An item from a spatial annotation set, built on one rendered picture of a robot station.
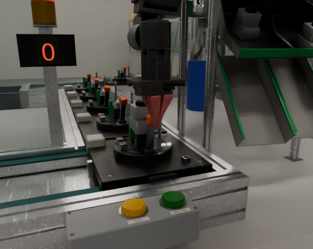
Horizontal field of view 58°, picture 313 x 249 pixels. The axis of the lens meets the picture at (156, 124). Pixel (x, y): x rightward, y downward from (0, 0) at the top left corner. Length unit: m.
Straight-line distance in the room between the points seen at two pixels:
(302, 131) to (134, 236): 0.53
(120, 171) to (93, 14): 10.71
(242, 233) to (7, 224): 0.42
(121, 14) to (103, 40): 1.18
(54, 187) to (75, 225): 0.22
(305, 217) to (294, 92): 0.35
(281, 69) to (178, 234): 0.60
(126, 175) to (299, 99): 0.53
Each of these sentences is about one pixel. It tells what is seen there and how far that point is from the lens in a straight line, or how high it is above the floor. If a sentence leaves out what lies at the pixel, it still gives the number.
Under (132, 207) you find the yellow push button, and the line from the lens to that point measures 0.46.
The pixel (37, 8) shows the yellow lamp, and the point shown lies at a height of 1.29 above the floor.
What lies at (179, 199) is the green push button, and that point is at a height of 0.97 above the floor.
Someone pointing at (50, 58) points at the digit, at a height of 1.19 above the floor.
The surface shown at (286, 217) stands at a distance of 0.70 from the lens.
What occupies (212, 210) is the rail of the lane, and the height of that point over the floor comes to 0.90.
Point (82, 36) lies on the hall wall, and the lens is 11.14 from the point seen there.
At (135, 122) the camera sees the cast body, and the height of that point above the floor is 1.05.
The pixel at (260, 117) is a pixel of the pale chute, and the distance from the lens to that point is 0.76.
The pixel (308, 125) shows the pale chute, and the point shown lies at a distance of 0.84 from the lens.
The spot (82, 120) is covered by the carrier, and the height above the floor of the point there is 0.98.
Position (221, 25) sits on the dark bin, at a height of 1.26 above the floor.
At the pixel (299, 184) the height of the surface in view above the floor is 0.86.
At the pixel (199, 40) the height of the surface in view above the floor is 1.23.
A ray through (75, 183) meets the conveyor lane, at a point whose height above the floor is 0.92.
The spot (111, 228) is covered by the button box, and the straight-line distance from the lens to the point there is 0.45.
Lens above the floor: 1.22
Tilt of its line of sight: 16 degrees down
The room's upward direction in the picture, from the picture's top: straight up
